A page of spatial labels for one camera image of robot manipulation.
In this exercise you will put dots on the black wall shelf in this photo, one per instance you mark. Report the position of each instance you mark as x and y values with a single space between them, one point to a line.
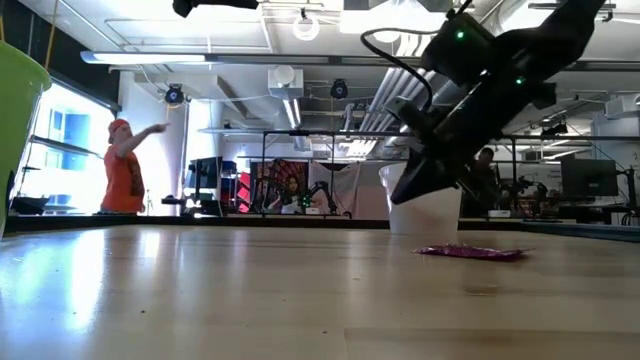
65 146

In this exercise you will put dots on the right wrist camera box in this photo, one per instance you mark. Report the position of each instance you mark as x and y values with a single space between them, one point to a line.
457 50

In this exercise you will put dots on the black ceiling camera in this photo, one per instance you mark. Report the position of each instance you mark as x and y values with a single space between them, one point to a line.
339 90
174 95

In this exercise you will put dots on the black ceiling spotlight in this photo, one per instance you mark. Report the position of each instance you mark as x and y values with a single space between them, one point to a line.
552 130

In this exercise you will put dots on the person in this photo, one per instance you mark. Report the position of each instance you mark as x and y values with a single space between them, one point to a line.
487 165
122 180
291 187

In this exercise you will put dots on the white ceiling pipes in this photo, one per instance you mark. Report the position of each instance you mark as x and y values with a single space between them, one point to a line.
372 120

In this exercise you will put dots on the white ceiling unit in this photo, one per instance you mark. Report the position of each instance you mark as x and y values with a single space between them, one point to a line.
285 82

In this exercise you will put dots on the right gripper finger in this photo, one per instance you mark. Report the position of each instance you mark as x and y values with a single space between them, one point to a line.
425 180

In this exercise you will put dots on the long ceiling lamp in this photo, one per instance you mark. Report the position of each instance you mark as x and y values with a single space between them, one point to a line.
150 58

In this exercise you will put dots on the spider web tapestry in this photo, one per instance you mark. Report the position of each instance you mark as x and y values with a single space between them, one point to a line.
272 175

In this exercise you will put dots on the green plastic bucket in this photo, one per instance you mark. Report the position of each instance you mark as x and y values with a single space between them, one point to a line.
20 125

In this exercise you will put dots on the black station frame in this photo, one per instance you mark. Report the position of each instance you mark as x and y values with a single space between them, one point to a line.
325 133

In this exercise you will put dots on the purple Skittles candy pack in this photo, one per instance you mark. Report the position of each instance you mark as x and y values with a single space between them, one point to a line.
470 251

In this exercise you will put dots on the background black robot arm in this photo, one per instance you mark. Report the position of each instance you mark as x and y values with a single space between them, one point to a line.
530 192
320 190

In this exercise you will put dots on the white hanging cloth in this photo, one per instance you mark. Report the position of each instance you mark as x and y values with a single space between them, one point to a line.
360 192

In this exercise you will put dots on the white plastic bucket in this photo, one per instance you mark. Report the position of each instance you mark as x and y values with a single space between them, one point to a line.
430 215

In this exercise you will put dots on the black computer monitor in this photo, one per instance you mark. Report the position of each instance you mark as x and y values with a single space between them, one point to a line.
206 175
589 177

